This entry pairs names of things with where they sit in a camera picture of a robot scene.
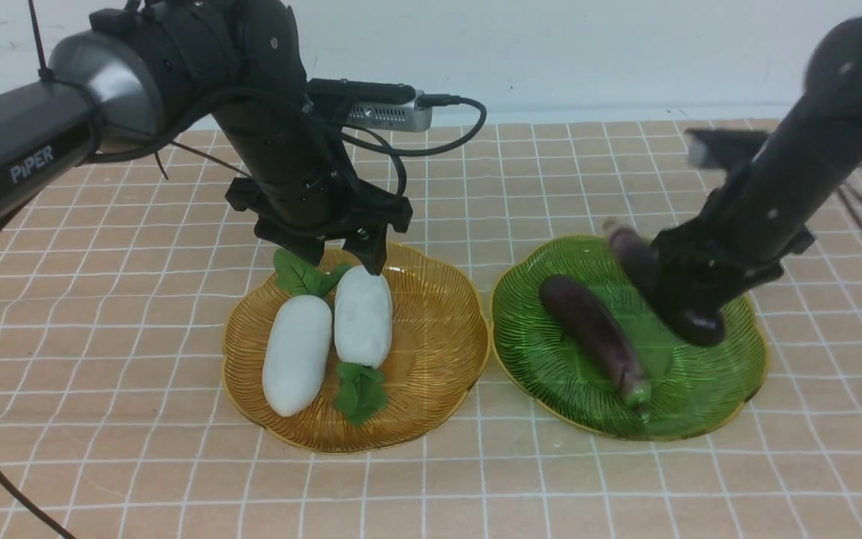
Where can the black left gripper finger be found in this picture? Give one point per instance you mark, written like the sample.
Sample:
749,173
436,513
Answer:
368,245
308,249

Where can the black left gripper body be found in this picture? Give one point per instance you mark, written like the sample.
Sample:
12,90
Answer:
325,211

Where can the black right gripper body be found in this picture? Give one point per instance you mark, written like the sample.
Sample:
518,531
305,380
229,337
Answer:
718,276

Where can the white radish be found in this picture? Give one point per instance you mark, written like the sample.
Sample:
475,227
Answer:
300,338
362,337

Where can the purple eggplant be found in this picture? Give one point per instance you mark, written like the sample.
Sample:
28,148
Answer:
672,299
585,318

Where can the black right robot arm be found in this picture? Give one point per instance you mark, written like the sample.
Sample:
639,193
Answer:
774,184

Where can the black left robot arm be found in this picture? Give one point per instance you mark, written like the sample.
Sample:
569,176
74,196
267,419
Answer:
142,75

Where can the amber ribbed plastic plate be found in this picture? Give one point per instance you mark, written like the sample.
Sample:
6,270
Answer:
440,347

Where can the green ribbed plastic plate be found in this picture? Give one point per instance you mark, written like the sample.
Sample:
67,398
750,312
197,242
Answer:
694,390

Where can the checkered tan tablecloth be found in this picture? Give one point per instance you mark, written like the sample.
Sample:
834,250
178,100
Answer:
115,286

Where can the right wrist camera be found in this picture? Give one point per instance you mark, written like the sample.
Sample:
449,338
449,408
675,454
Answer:
723,148

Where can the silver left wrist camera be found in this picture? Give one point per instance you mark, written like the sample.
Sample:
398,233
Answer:
394,107

